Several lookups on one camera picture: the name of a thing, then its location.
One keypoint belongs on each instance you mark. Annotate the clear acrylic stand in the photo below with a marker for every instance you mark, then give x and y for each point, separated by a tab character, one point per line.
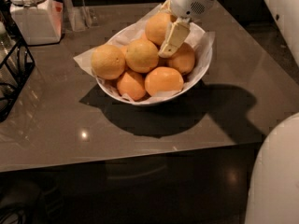
79	18

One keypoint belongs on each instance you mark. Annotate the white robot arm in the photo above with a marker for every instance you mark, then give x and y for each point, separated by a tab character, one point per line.
274	185

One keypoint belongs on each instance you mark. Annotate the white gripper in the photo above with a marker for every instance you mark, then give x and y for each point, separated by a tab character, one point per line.
188	2

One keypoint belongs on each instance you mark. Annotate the white ceramic jar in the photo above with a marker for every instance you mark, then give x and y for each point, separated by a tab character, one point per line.
39	21

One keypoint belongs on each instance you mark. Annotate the orange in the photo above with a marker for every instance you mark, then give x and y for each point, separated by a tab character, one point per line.
132	84
142	55
156	27
183	60
163	79
108	62

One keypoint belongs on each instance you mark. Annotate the black wire rack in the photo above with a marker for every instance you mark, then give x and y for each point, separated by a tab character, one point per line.
16	61

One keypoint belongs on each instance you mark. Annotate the white bowl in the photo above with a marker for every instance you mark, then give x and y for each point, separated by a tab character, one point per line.
199	73

